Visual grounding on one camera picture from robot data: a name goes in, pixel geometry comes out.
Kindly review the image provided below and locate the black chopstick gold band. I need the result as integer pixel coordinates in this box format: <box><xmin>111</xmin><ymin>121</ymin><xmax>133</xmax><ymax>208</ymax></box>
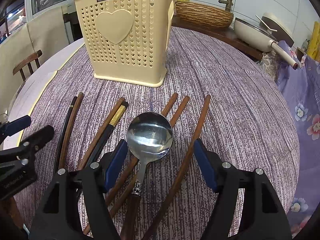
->
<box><xmin>85</xmin><ymin>101</ymin><xmax>128</xmax><ymax>167</ymax></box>

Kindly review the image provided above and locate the purple floral cloth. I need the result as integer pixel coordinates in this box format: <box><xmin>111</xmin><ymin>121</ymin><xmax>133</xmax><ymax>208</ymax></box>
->
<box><xmin>277</xmin><ymin>41</ymin><xmax>320</xmax><ymax>237</ymax></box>

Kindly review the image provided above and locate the steel spoon wooden handle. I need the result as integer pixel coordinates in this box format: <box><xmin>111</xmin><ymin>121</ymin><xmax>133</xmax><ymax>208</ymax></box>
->
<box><xmin>120</xmin><ymin>112</ymin><xmax>173</xmax><ymax>239</ymax></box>

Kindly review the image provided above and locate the cream plastic utensil holder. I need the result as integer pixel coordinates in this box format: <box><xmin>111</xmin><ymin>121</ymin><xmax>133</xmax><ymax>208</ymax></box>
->
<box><xmin>74</xmin><ymin>0</ymin><xmax>175</xmax><ymax>87</ymax></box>

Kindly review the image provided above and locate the round wooden cushioned chair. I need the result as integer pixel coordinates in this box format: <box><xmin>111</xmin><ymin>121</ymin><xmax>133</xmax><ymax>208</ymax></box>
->
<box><xmin>12</xmin><ymin>50</ymin><xmax>43</xmax><ymax>81</ymax></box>

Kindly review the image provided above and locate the yellow roll package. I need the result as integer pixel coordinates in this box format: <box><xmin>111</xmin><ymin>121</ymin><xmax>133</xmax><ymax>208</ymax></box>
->
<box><xmin>307</xmin><ymin>21</ymin><xmax>319</xmax><ymax>60</ymax></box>

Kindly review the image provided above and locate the brown wooden chopstick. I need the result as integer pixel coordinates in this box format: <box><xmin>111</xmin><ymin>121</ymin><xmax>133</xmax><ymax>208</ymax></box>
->
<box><xmin>82</xmin><ymin>95</ymin><xmax>190</xmax><ymax>235</ymax></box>
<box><xmin>58</xmin><ymin>92</ymin><xmax>84</xmax><ymax>169</ymax></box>
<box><xmin>77</xmin><ymin>97</ymin><xmax>125</xmax><ymax>170</ymax></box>
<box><xmin>126</xmin><ymin>112</ymin><xmax>173</xmax><ymax>185</ymax></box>
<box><xmin>142</xmin><ymin>95</ymin><xmax>211</xmax><ymax>240</ymax></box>

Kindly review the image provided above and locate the purple striped tablecloth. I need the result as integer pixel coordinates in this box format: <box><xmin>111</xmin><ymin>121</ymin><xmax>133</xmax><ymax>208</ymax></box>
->
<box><xmin>1</xmin><ymin>27</ymin><xmax>299</xmax><ymax>239</ymax></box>

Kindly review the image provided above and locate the brass faucet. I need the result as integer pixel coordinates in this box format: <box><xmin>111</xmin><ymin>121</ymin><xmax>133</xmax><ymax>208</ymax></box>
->
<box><xmin>218</xmin><ymin>0</ymin><xmax>233</xmax><ymax>12</ymax></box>

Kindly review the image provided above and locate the cream frying pan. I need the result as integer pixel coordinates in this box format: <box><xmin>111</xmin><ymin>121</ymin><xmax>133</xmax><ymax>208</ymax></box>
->
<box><xmin>234</xmin><ymin>17</ymin><xmax>298</xmax><ymax>69</ymax></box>

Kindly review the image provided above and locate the woven brown basin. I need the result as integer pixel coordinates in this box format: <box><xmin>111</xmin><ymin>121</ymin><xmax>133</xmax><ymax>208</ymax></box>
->
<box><xmin>175</xmin><ymin>1</ymin><xmax>234</xmax><ymax>29</ymax></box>

